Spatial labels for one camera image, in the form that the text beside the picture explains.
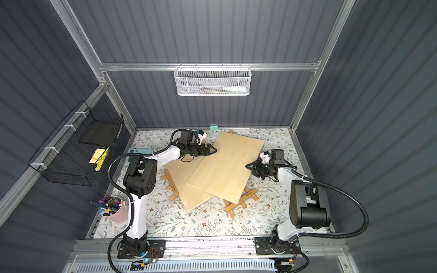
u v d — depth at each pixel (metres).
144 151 1.05
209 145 0.91
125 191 0.56
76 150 0.74
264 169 0.84
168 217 0.83
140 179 0.58
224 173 0.91
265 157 0.88
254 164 0.86
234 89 0.90
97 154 0.75
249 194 0.86
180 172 0.92
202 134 0.94
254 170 0.83
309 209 0.45
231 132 1.17
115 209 0.73
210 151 0.90
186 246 0.76
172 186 0.87
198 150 0.90
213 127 1.21
